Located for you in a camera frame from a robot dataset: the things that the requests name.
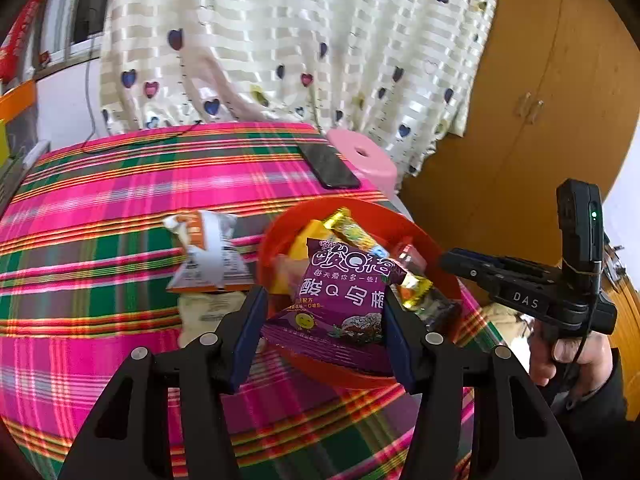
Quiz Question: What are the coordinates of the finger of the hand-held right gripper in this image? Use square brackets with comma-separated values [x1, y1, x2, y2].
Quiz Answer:
[439, 247, 506, 286]

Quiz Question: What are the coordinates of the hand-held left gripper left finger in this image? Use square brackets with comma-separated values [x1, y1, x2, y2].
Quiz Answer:
[57, 286, 269, 480]

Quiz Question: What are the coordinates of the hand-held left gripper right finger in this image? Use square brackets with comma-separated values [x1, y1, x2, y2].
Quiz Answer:
[382, 287, 583, 480]

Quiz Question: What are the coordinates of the grey snack packet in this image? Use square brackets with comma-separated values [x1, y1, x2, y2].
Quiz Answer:
[410, 290, 463, 336]

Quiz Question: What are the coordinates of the purple snack packet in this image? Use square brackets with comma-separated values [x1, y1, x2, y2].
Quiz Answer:
[260, 237, 407, 365]

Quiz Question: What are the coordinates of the red plastic bowl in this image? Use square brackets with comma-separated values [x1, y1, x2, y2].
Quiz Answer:
[257, 198, 463, 390]

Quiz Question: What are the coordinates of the person's right forearm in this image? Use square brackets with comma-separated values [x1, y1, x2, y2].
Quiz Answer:
[542, 350, 631, 461]

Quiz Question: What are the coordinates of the person's right hand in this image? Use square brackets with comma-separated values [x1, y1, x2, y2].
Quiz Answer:
[529, 327, 618, 401]

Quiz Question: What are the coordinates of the cream snack packet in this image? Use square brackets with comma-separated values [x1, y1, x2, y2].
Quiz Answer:
[177, 290, 261, 348]

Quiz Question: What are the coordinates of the yellow candy bar packet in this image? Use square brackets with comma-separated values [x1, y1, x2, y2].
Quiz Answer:
[390, 245, 433, 311]

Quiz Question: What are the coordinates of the beige cloth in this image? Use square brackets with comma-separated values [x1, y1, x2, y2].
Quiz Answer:
[480, 302, 533, 361]

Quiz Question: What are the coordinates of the white and orange snack packet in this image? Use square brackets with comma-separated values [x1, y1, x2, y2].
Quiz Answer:
[162, 209, 253, 293]

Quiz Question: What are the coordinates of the yellow snack bag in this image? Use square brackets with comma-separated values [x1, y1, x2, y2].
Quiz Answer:
[272, 219, 331, 301]

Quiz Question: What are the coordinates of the orange wafer bar packet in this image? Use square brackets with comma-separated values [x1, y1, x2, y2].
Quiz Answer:
[320, 207, 391, 261]

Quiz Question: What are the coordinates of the wooden wardrobe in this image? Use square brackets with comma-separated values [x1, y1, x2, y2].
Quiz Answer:
[400, 0, 640, 391]

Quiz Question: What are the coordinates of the pink plastic stool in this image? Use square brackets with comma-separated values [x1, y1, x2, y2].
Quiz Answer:
[326, 128, 398, 193]

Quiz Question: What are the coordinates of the plaid tablecloth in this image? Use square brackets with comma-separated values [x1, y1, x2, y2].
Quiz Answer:
[0, 121, 493, 480]

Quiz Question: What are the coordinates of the black smartphone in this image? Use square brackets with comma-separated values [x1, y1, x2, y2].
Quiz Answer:
[297, 142, 362, 191]

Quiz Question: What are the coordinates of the heart print curtain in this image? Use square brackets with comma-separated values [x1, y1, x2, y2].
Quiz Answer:
[97, 0, 503, 176]

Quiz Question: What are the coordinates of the storage box with orange lid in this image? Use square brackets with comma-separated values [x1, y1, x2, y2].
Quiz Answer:
[0, 80, 38, 156]

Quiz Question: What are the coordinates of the black cable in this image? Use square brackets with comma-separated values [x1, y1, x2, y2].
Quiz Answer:
[80, 35, 203, 153]

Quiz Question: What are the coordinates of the window frame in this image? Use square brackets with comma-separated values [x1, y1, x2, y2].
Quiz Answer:
[35, 0, 118, 78]

